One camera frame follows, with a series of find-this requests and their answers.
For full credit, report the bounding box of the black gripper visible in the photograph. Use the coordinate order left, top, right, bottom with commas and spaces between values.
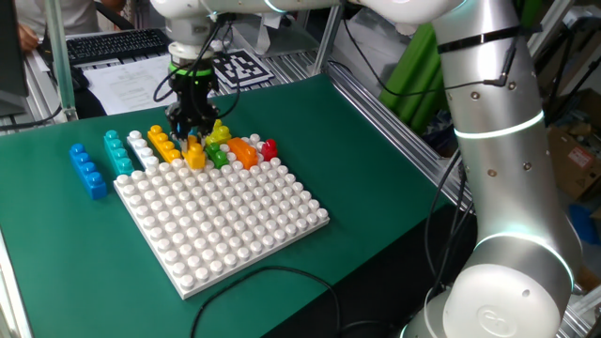
163, 73, 221, 143

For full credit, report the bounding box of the lime yellow sloped block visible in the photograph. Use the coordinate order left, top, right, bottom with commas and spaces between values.
205, 118, 233, 147

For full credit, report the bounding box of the orange-yellow two-stud block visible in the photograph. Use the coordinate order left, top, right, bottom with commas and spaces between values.
181, 134, 208, 171

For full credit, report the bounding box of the green two-stud block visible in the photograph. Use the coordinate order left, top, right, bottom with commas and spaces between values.
205, 142, 230, 169

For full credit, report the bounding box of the orange curved block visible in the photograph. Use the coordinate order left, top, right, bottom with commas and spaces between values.
226, 137, 259, 170

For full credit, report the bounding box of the small red block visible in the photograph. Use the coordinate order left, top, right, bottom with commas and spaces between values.
260, 138, 279, 162

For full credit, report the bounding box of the person's hand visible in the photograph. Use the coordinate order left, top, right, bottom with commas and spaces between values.
17, 22, 39, 52

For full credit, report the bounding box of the orange-yellow four-stud block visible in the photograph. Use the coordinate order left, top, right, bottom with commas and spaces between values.
146, 124, 183, 164

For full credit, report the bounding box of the white four-stud block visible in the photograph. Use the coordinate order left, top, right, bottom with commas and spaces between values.
126, 130, 161, 170

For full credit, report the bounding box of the white printed paper sheet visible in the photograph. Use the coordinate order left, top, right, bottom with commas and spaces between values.
83, 54, 179, 116

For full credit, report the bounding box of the black white fiducial marker board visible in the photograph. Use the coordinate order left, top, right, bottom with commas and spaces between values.
210, 48, 276, 89

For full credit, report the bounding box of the teal four-stud block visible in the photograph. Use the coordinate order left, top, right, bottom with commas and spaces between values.
103, 130, 136, 177

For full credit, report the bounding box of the black desk pad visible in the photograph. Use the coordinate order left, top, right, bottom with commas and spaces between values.
72, 87, 108, 120

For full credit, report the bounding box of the white studded baseplate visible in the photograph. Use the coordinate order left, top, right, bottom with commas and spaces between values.
113, 133, 331, 300

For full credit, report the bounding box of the black keyboard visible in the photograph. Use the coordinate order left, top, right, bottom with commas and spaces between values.
39, 27, 173, 67

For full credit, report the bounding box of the blue four-stud block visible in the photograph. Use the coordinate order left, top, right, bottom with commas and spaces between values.
69, 143, 108, 201

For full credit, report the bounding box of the black computer mouse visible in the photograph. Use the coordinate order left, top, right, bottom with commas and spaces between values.
69, 65, 91, 93

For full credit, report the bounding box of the person in white shirt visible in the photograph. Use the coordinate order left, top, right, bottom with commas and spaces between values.
13, 0, 128, 37

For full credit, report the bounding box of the green table mat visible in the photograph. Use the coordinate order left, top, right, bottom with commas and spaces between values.
0, 73, 452, 338

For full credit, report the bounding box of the dark monitor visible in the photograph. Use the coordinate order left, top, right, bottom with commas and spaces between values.
0, 0, 29, 117

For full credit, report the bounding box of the black tripod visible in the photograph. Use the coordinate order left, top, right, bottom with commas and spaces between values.
534, 27, 601, 142

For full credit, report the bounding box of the brown cardboard box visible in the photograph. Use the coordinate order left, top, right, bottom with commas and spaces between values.
547, 124, 601, 201

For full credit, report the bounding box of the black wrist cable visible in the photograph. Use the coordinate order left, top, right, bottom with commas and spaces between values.
152, 18, 241, 121

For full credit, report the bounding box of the aluminium frame post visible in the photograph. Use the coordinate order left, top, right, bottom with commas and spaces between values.
312, 4, 344, 76
42, 0, 79, 122

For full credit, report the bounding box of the black cable on table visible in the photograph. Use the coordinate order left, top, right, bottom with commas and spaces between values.
190, 265, 400, 338

